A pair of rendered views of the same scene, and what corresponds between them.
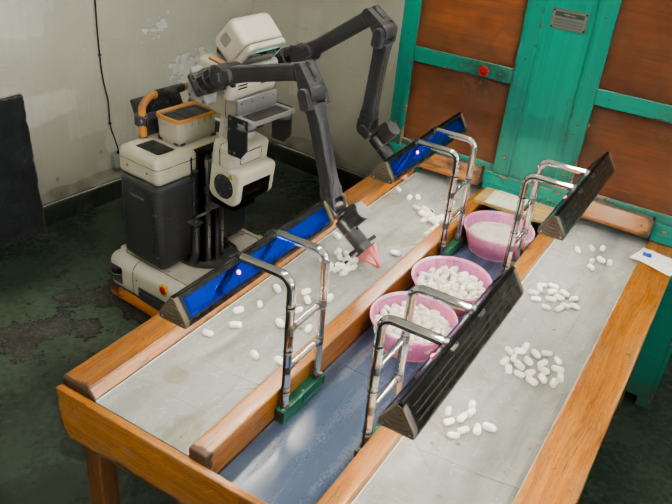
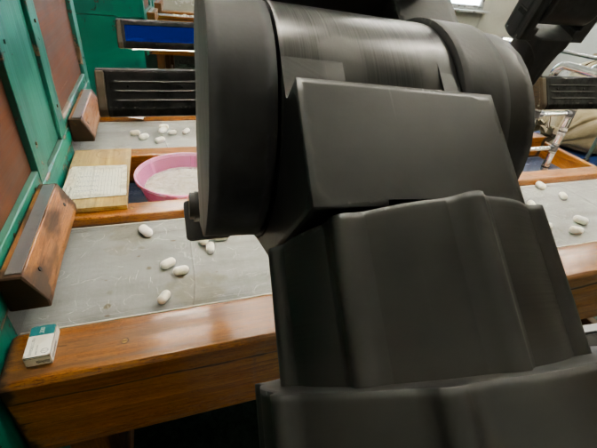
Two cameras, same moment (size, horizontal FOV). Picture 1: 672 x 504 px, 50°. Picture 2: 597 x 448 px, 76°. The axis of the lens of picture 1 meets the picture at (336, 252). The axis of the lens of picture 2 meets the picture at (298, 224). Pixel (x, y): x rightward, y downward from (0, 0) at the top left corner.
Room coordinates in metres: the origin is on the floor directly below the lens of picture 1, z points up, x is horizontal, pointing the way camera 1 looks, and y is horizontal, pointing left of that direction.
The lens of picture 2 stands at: (2.95, 0.27, 1.29)
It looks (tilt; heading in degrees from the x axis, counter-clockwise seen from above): 34 degrees down; 220
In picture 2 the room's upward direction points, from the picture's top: 6 degrees clockwise
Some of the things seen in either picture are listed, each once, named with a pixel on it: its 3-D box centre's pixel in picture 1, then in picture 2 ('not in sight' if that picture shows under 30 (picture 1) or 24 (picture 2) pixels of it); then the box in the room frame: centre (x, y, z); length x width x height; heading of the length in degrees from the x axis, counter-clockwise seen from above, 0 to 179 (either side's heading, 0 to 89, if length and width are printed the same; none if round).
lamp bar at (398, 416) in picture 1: (462, 338); not in sight; (1.29, -0.29, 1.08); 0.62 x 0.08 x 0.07; 151
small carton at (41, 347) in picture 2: not in sight; (42, 344); (2.91, -0.24, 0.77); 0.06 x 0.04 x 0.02; 61
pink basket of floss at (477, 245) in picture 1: (496, 237); (186, 187); (2.42, -0.60, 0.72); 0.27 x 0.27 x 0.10
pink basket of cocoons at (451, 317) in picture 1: (412, 328); not in sight; (1.79, -0.25, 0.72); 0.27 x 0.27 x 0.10
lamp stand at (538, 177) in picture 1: (544, 231); not in sight; (2.17, -0.69, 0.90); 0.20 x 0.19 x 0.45; 151
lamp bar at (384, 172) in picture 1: (424, 143); (274, 90); (2.41, -0.27, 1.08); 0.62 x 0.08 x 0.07; 151
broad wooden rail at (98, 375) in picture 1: (284, 266); (475, 300); (2.16, 0.17, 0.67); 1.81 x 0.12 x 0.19; 151
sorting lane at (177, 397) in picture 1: (336, 272); (431, 228); (2.06, -0.01, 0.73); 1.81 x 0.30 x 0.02; 151
